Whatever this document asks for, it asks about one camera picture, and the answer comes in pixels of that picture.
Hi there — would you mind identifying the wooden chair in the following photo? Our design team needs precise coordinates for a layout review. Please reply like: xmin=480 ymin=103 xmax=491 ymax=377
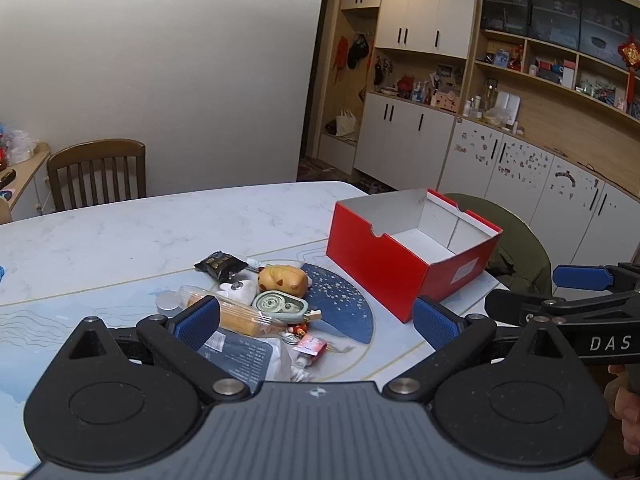
xmin=46 ymin=139 xmax=147 ymax=212

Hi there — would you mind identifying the small red sachet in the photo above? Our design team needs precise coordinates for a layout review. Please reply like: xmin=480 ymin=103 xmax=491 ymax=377
xmin=292 ymin=336 xmax=328 ymax=357

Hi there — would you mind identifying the wooden side cabinet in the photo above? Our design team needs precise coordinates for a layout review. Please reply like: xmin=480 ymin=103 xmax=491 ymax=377
xmin=0 ymin=142 xmax=52 ymax=223

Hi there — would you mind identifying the white tote bag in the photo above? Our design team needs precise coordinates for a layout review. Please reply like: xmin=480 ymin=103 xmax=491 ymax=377
xmin=335 ymin=108 xmax=359 ymax=137

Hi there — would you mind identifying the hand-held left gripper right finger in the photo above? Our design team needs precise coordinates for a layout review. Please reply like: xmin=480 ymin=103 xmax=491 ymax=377
xmin=382 ymin=295 xmax=596 ymax=403

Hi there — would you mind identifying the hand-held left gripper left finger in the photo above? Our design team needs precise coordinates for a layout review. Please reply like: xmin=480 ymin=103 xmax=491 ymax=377
xmin=60 ymin=295 xmax=251 ymax=403

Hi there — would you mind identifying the clear cracker packet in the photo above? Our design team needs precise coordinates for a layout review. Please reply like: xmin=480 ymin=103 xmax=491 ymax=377
xmin=177 ymin=285 xmax=286 ymax=338

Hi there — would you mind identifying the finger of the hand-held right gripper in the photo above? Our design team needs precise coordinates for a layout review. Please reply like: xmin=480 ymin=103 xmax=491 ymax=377
xmin=484 ymin=287 xmax=640 ymax=329
xmin=552 ymin=261 xmax=640 ymax=293

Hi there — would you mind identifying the green oval tape measure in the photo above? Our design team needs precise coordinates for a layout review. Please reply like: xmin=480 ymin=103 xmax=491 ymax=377
xmin=251 ymin=290 xmax=310 ymax=322

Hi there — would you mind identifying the clear plastic bag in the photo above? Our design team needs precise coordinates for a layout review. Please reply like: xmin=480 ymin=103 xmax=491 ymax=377
xmin=5 ymin=129 xmax=36 ymax=165

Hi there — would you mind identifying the red knot ornament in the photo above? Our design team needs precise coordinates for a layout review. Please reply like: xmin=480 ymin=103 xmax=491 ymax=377
xmin=617 ymin=37 xmax=640 ymax=111

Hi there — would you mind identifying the red cardboard box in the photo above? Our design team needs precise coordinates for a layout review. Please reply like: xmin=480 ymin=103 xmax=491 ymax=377
xmin=326 ymin=188 xmax=503 ymax=323

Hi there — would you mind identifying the dark grey printed pouch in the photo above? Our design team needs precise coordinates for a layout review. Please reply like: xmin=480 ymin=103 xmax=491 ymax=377
xmin=197 ymin=327 xmax=281 ymax=383

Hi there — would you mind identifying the white plush toy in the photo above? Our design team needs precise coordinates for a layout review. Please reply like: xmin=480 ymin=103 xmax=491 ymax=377
xmin=217 ymin=280 xmax=257 ymax=306

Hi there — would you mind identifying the white wall cabinet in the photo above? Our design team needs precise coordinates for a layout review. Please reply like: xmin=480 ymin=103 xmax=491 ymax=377
xmin=340 ymin=0 xmax=480 ymax=59

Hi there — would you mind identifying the white base cabinet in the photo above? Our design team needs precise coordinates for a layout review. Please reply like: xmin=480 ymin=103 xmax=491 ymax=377
xmin=354 ymin=91 xmax=457 ymax=186

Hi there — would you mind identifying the red hanging bag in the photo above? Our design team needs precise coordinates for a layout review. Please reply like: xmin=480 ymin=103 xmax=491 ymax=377
xmin=331 ymin=36 xmax=349 ymax=83

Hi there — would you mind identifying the yellow pig toy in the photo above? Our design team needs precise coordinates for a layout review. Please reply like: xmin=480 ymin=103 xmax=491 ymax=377
xmin=257 ymin=265 xmax=309 ymax=297

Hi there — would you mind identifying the white sticker-covered cabinet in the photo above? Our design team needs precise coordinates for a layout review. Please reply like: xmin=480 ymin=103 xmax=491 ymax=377
xmin=439 ymin=117 xmax=640 ymax=261

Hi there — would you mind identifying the orange figure keychain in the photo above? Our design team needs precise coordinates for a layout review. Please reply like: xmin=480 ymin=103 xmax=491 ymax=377
xmin=280 ymin=322 xmax=308 ymax=346

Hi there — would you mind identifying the dark green jacket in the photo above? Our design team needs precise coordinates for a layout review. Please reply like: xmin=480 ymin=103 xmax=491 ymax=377
xmin=442 ymin=192 xmax=553 ymax=297

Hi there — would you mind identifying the wooden shelf unit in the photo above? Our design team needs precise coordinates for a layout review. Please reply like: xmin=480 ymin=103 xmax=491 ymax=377
xmin=472 ymin=0 xmax=640 ymax=121

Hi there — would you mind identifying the silver round tin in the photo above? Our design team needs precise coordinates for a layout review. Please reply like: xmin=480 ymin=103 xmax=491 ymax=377
xmin=155 ymin=290 xmax=182 ymax=317

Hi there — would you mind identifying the white plastic wrapper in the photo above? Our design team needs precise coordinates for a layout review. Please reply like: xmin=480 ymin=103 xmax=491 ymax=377
xmin=265 ymin=340 xmax=316 ymax=385

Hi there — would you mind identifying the person's right hand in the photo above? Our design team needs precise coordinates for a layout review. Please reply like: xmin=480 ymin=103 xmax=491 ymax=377
xmin=602 ymin=364 xmax=640 ymax=466

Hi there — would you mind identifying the black snack packet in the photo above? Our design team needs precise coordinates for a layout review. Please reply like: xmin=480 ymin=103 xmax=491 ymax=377
xmin=194 ymin=251 xmax=249 ymax=282

